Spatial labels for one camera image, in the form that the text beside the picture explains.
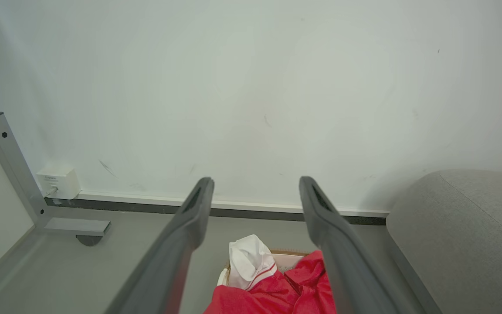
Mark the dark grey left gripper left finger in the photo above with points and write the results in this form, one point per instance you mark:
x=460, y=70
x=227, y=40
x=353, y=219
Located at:
x=177, y=253

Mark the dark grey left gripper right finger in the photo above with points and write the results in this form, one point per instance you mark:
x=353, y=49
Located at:
x=342, y=257

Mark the white garment with red stripes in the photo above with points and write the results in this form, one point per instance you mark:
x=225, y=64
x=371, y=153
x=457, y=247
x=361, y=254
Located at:
x=251, y=261

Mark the white laundry basket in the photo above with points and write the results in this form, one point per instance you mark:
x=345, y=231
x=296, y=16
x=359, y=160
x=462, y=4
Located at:
x=283, y=260

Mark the white and dark baseboard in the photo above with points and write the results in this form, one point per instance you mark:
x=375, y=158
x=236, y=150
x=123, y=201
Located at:
x=216, y=208

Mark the grey fabric sofa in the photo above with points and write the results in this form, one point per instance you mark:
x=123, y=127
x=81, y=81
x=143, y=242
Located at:
x=464, y=240

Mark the white wall socket box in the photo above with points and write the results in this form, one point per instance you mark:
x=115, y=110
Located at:
x=59, y=183

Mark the grey metal frame leg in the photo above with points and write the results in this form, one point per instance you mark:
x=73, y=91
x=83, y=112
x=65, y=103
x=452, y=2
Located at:
x=20, y=179

